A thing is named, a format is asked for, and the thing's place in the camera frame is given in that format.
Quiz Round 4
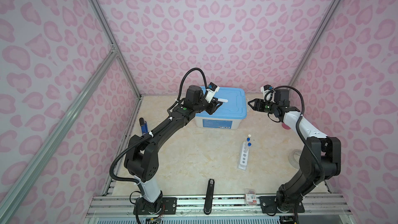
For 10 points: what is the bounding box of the white plastic storage bin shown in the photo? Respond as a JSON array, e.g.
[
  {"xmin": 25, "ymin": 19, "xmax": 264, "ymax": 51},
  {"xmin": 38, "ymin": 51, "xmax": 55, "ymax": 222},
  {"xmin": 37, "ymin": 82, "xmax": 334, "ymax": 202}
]
[{"xmin": 194, "ymin": 117, "xmax": 242, "ymax": 130}]

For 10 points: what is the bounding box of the blue plastic bin lid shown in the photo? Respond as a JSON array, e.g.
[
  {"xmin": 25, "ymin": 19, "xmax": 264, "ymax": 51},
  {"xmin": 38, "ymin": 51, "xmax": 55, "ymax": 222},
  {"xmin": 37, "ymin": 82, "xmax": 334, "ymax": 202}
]
[{"xmin": 195, "ymin": 87, "xmax": 247, "ymax": 119}]

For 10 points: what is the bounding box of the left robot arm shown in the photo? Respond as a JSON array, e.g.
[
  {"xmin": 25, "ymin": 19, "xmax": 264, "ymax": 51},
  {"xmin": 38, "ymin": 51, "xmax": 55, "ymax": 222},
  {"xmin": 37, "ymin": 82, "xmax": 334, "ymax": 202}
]
[{"xmin": 109, "ymin": 83, "xmax": 223, "ymax": 215}]

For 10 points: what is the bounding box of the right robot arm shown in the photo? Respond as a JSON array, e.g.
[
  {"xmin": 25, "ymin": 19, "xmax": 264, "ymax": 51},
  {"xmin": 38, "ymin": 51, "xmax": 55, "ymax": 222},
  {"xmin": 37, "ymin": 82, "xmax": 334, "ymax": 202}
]
[{"xmin": 248, "ymin": 85, "xmax": 342, "ymax": 213}]

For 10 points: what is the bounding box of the pink jar black lid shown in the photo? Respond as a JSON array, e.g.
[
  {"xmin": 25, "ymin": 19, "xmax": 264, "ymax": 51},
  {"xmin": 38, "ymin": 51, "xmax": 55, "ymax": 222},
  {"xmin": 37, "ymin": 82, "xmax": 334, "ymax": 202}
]
[{"xmin": 282, "ymin": 123, "xmax": 291, "ymax": 130}]

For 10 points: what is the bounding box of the white test tube rack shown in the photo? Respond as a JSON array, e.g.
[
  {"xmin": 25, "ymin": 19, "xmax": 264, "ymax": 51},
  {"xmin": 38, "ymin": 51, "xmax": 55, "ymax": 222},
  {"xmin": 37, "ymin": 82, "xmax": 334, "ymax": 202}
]
[{"xmin": 238, "ymin": 142, "xmax": 249, "ymax": 170}]

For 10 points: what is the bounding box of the staples box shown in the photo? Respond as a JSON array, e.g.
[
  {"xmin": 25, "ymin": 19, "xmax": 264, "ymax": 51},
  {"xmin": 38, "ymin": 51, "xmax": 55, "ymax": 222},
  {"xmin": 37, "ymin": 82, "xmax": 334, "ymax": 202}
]
[{"xmin": 245, "ymin": 188, "xmax": 257, "ymax": 205}]

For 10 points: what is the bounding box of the black stapler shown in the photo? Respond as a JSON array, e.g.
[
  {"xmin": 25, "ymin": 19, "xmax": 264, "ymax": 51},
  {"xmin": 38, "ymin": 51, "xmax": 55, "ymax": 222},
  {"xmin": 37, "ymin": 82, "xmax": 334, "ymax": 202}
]
[{"xmin": 203, "ymin": 179, "xmax": 215, "ymax": 215}]

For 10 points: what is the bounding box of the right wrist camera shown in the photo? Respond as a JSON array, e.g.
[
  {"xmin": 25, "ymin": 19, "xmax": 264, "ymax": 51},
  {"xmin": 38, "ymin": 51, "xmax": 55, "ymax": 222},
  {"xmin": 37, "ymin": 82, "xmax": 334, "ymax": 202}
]
[{"xmin": 261, "ymin": 85, "xmax": 274, "ymax": 102}]

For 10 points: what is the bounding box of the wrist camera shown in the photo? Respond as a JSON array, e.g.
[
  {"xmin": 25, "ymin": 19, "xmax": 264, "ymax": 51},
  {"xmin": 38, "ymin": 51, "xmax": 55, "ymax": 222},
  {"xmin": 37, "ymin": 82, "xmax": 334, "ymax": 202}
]
[
  {"xmin": 261, "ymin": 85, "xmax": 274, "ymax": 102},
  {"xmin": 205, "ymin": 83, "xmax": 219, "ymax": 103}
]

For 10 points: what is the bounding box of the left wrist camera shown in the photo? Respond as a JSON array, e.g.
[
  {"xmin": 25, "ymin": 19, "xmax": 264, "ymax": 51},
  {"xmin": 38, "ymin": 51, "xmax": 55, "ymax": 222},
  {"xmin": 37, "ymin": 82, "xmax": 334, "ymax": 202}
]
[{"xmin": 205, "ymin": 83, "xmax": 219, "ymax": 103}]

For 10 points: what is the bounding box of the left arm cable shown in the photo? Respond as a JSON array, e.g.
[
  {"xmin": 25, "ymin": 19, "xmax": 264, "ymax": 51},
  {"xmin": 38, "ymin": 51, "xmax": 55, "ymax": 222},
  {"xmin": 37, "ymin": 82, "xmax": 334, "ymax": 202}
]
[{"xmin": 177, "ymin": 67, "xmax": 208, "ymax": 100}]

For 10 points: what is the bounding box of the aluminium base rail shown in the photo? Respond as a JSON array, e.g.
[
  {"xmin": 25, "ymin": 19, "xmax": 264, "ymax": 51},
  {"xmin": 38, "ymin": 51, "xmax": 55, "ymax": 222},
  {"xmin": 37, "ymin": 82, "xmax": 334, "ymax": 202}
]
[{"xmin": 84, "ymin": 193, "xmax": 356, "ymax": 224}]

